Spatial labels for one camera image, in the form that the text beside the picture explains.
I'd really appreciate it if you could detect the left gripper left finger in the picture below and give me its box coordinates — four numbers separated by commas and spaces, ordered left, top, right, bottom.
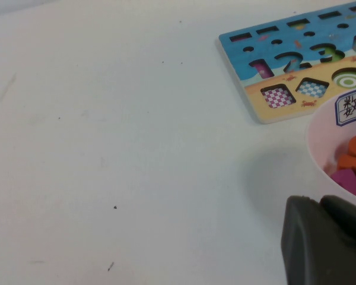
281, 195, 356, 285

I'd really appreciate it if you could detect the pink plastic bowl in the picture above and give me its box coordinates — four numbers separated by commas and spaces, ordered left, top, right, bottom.
304, 85, 356, 205

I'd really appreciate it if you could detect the white label reading 数字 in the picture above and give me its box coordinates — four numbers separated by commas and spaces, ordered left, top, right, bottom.
334, 87, 356, 127

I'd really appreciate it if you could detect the magenta number piece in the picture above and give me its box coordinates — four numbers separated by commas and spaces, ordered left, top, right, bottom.
330, 168, 356, 201

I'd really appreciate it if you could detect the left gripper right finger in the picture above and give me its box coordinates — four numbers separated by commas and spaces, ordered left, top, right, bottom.
319, 194, 356, 253

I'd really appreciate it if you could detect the colourful wooden puzzle board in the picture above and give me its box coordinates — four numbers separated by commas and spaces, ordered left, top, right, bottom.
218, 0, 356, 125

